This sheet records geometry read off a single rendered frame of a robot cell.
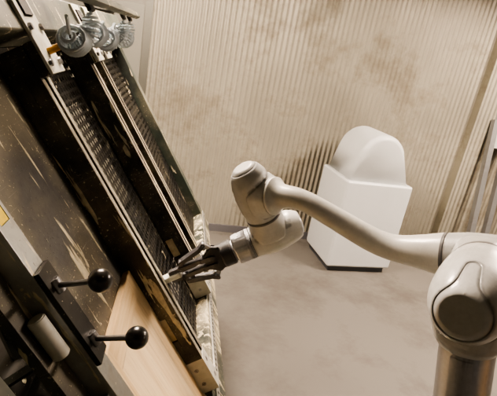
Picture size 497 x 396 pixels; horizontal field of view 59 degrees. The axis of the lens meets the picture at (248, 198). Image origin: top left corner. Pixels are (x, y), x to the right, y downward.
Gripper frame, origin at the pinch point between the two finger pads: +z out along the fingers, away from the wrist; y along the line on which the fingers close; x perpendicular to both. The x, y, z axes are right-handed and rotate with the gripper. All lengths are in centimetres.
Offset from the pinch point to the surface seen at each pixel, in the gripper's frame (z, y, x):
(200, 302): 7, -38, -43
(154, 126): 6, 22, -137
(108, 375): 4, 11, 49
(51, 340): 6, 25, 53
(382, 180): -144, -124, -256
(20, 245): 4, 40, 48
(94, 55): -1, 64, -44
